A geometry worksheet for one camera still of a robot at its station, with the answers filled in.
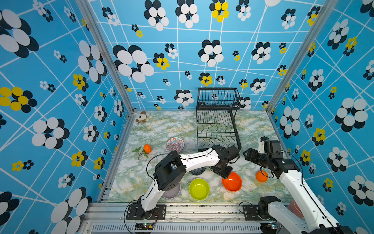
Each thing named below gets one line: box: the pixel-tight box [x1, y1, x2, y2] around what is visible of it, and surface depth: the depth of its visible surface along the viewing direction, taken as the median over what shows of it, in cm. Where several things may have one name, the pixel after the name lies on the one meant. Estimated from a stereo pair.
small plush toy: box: [135, 110, 148, 125], surface depth 114 cm
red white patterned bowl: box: [166, 137, 186, 153], surface depth 99 cm
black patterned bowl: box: [188, 166, 207, 176], surface depth 87 cm
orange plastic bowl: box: [222, 171, 243, 193], surface depth 81 cm
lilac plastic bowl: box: [162, 182, 181, 199], surface depth 77 cm
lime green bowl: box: [188, 177, 210, 201], surface depth 82 cm
